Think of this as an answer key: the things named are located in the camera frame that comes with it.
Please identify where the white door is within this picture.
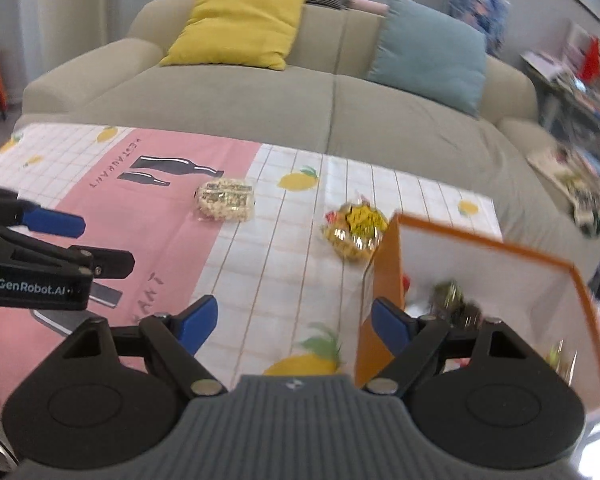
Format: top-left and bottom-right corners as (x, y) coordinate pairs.
(20, 0), (127, 54)

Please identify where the pink roll cushion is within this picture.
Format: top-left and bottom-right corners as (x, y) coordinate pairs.
(347, 0), (392, 15)

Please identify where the yellow cushion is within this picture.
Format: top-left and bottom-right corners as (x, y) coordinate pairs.
(158, 0), (308, 72)

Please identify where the clear puffed snack packet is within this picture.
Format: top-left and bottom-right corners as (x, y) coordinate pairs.
(195, 178), (257, 223)

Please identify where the blue wall poster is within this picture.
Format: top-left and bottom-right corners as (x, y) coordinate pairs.
(447, 0), (512, 59)

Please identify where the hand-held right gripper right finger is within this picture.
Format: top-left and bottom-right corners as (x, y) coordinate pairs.
(365, 297), (529, 394)

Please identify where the light blue cushion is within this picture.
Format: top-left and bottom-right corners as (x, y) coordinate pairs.
(365, 0), (489, 120)

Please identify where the yellow label snack bag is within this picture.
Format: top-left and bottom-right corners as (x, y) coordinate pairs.
(321, 200), (390, 262)

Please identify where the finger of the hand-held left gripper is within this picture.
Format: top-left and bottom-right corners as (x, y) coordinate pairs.
(0, 184), (87, 239)
(10, 234), (136, 281)

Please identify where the pink printed tablecloth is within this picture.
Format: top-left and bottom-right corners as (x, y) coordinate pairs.
(0, 122), (504, 413)

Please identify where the beige sofa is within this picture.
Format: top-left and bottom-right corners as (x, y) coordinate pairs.
(21, 0), (600, 281)

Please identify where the pile of magazines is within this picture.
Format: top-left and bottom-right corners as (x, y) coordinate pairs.
(527, 142), (600, 239)

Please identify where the orange storage box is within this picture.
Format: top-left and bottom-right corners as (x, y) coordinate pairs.
(355, 212), (600, 413)

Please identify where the cluttered side table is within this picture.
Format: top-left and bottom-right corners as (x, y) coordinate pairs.
(520, 22), (600, 128)

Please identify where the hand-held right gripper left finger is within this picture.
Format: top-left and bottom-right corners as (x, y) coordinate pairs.
(62, 295), (229, 396)

